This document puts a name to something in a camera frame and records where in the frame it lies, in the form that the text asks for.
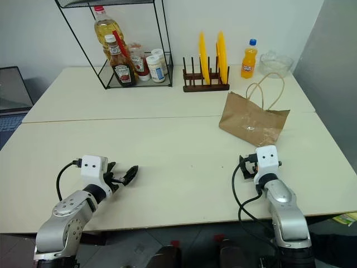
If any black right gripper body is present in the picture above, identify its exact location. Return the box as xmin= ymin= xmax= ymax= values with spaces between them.
xmin=245 ymin=153 xmax=258 ymax=180

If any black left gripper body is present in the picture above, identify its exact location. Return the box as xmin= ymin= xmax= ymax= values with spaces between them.
xmin=103 ymin=164 xmax=123 ymax=196

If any brown paper bag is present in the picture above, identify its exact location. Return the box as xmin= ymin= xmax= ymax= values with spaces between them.
xmin=218 ymin=72 xmax=291 ymax=148

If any dark rounded shape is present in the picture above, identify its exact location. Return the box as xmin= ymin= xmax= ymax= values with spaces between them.
xmin=219 ymin=245 xmax=253 ymax=268
xmin=152 ymin=245 xmax=182 ymax=268

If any dark wooden plate rack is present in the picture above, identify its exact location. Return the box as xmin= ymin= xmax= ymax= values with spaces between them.
xmin=182 ymin=56 xmax=231 ymax=93

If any Heinz ketchup glass bottle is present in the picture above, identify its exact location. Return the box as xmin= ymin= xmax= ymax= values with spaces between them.
xmin=104 ymin=35 xmax=138 ymax=88

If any clear glass bowl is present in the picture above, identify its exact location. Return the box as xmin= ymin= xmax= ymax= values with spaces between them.
xmin=259 ymin=50 xmax=295 ymax=76

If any orange soda bottle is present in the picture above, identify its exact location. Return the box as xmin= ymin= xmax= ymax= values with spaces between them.
xmin=240 ymin=39 xmax=258 ymax=79

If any red ketchup squeeze bottle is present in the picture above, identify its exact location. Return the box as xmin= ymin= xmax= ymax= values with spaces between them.
xmin=127 ymin=42 xmax=151 ymax=82

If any white jar blue label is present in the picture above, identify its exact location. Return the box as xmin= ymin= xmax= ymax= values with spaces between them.
xmin=146 ymin=55 xmax=166 ymax=83
xmin=151 ymin=49 xmax=169 ymax=75

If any yellow green packet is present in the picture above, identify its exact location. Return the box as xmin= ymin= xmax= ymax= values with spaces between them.
xmin=331 ymin=212 xmax=357 ymax=226

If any yellow plate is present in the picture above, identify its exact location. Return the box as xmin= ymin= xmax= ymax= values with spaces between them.
xmin=216 ymin=30 xmax=228 ymax=84
xmin=198 ymin=31 xmax=211 ymax=84

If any grey laptop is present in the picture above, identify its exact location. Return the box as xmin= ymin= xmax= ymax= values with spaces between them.
xmin=0 ymin=66 xmax=34 ymax=149

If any cooking oil bottle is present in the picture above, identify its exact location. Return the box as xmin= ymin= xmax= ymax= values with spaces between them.
xmin=93 ymin=6 xmax=127 ymax=61

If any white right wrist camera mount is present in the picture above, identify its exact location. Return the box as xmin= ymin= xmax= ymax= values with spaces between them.
xmin=254 ymin=145 xmax=281 ymax=185

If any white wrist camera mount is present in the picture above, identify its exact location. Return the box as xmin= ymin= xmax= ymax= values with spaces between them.
xmin=254 ymin=145 xmax=281 ymax=185
xmin=80 ymin=155 xmax=114 ymax=196

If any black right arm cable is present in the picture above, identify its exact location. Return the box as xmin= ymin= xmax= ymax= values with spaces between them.
xmin=232 ymin=155 xmax=282 ymax=268

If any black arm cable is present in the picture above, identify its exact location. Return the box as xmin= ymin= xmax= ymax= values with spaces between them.
xmin=232 ymin=155 xmax=282 ymax=268
xmin=56 ymin=158 xmax=84 ymax=201

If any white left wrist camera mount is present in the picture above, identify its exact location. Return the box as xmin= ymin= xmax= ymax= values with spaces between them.
xmin=80 ymin=155 xmax=114 ymax=196

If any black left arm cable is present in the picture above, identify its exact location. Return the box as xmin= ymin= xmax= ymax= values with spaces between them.
xmin=56 ymin=158 xmax=84 ymax=201

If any black wire shelf rack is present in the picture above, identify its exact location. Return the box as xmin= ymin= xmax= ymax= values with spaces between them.
xmin=54 ymin=0 xmax=173 ymax=89

